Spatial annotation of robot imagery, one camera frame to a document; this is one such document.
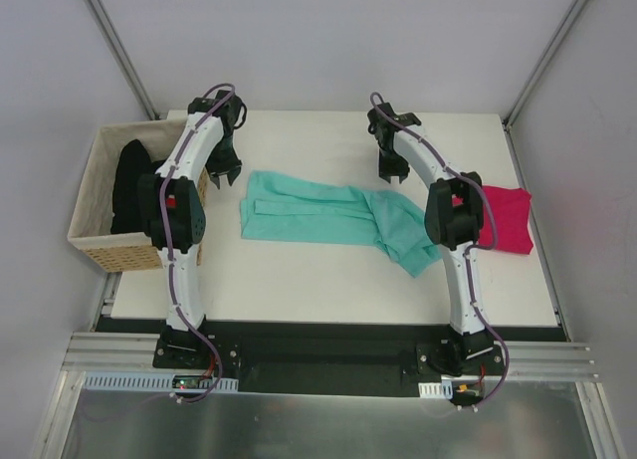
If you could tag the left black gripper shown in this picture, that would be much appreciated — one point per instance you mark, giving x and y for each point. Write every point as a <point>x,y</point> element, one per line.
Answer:
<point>224,166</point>

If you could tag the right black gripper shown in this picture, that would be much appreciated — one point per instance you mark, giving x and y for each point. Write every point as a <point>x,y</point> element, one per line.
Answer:
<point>393,165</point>

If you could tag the teal t shirt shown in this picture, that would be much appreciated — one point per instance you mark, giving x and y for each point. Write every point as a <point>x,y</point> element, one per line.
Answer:
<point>278,207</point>

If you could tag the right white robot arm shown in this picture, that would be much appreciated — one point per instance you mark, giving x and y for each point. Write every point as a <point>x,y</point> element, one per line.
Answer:
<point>453,220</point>

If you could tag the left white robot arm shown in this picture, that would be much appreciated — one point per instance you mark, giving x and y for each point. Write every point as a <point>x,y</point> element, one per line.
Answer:
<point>173,218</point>

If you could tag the black t shirt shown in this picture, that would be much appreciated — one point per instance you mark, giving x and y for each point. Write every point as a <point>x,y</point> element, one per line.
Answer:
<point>133,162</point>

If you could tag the folded pink t shirt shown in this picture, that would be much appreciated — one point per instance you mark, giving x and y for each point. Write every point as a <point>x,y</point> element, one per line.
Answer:
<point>511,209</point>

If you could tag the wicker laundry basket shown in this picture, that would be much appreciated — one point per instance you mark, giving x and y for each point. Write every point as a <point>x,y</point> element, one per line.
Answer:
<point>89,230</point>

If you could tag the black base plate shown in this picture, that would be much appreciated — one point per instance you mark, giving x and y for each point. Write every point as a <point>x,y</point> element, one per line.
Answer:
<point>325,359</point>

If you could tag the aluminium rail frame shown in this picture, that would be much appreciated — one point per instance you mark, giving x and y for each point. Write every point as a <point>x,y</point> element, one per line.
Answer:
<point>534,353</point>

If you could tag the right slotted cable duct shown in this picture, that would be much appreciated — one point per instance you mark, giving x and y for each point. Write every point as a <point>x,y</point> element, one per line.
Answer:
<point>436,390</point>

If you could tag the slotted cable duct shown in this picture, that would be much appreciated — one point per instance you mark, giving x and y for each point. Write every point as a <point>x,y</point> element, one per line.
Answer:
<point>436,390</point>
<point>157,382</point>

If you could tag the left slotted cable duct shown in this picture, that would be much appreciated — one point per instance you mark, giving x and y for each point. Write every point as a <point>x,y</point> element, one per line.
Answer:
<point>157,382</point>

